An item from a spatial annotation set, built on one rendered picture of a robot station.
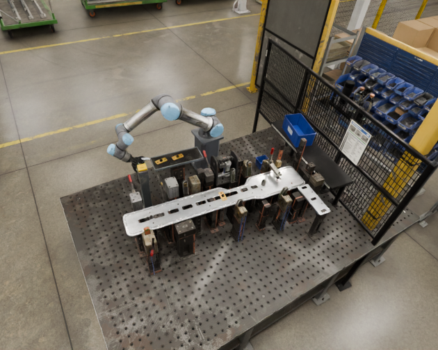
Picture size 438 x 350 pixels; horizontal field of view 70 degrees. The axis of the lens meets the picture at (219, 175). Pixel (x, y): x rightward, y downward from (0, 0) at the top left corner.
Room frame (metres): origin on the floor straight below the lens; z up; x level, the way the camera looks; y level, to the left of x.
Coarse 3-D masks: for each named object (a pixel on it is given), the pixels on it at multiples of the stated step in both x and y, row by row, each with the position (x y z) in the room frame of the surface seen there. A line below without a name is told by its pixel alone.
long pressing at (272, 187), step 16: (256, 176) 1.72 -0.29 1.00; (272, 176) 1.74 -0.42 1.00; (288, 176) 1.75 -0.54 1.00; (208, 192) 1.51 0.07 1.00; (224, 192) 1.53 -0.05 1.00; (240, 192) 1.54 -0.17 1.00; (256, 192) 1.56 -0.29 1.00; (272, 192) 1.57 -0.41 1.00; (144, 208) 1.31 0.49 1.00; (160, 208) 1.33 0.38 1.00; (176, 208) 1.34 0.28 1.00; (192, 208) 1.35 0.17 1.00; (208, 208) 1.37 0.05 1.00; (128, 224) 1.17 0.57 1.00; (144, 224) 1.19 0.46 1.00; (160, 224) 1.20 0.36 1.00
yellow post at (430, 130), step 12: (432, 108) 1.58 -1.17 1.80; (432, 120) 1.55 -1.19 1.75; (420, 132) 1.57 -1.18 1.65; (432, 132) 1.52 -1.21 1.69; (420, 144) 1.54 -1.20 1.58; (432, 144) 1.54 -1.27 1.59; (396, 168) 1.57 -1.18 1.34; (408, 168) 1.52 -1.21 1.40; (396, 180) 1.53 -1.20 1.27; (408, 180) 1.54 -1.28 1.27; (396, 192) 1.53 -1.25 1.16; (372, 204) 1.58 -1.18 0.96; (372, 216) 1.53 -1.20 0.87
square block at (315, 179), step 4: (312, 176) 1.72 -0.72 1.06; (316, 176) 1.72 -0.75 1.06; (320, 176) 1.72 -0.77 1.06; (312, 180) 1.71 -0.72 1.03; (316, 180) 1.69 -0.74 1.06; (320, 180) 1.69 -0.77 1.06; (308, 184) 1.73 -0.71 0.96; (312, 184) 1.70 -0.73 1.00; (316, 184) 1.67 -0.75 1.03; (320, 184) 1.69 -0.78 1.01; (312, 188) 1.68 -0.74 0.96; (316, 188) 1.69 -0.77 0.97; (320, 188) 1.70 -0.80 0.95; (316, 192) 1.69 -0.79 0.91; (312, 200) 1.69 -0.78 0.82; (308, 204) 1.68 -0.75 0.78; (308, 208) 1.69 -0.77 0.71
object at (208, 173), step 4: (208, 168) 1.69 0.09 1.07; (204, 172) 1.64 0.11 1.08; (208, 172) 1.65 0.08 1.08; (212, 172) 1.65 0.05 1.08; (204, 176) 1.63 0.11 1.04; (208, 176) 1.61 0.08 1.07; (212, 176) 1.62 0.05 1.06; (204, 180) 1.63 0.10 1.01; (208, 180) 1.61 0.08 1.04; (212, 180) 1.62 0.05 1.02; (204, 184) 1.62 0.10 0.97; (208, 184) 1.61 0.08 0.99; (212, 184) 1.62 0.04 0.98; (204, 188) 1.63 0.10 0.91; (208, 188) 1.62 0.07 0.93; (204, 196) 1.61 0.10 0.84
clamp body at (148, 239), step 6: (144, 234) 1.07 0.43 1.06; (150, 234) 1.08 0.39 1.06; (144, 240) 1.03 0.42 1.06; (150, 240) 1.03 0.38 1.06; (144, 246) 1.06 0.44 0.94; (150, 246) 1.00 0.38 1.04; (156, 246) 1.02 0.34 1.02; (156, 252) 1.02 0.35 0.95; (150, 258) 1.02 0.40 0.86; (156, 258) 1.04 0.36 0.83; (150, 264) 1.00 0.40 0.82; (156, 264) 1.02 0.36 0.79; (150, 270) 1.00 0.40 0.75; (156, 270) 1.01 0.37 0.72; (162, 270) 1.03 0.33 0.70; (150, 276) 0.97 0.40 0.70
